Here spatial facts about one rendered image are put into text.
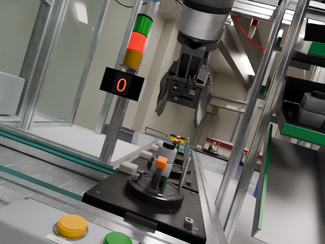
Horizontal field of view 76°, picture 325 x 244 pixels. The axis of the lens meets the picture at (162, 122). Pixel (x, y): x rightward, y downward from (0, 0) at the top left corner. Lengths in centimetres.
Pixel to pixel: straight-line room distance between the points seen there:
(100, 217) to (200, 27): 34
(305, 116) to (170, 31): 471
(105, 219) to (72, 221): 7
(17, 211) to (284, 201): 48
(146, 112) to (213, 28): 446
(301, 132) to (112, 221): 37
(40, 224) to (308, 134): 46
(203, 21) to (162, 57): 462
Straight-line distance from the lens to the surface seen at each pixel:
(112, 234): 34
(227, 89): 820
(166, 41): 506
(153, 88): 481
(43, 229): 35
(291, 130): 46
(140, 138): 171
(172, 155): 48
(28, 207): 40
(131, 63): 64
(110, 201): 43
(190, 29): 35
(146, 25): 67
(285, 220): 51
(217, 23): 35
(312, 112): 56
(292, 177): 58
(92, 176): 67
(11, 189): 45
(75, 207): 42
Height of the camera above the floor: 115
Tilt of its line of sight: 2 degrees down
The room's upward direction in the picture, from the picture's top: 18 degrees clockwise
